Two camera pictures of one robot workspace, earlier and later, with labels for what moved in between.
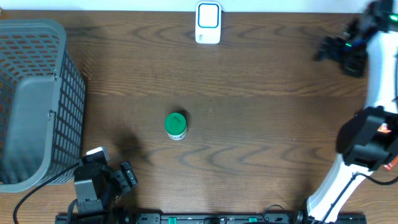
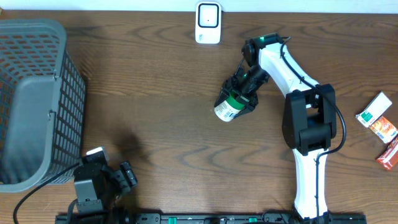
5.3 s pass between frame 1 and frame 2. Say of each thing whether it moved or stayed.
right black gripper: moved
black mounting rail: stayed
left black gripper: stayed
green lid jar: moved
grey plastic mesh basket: stayed
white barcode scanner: stayed
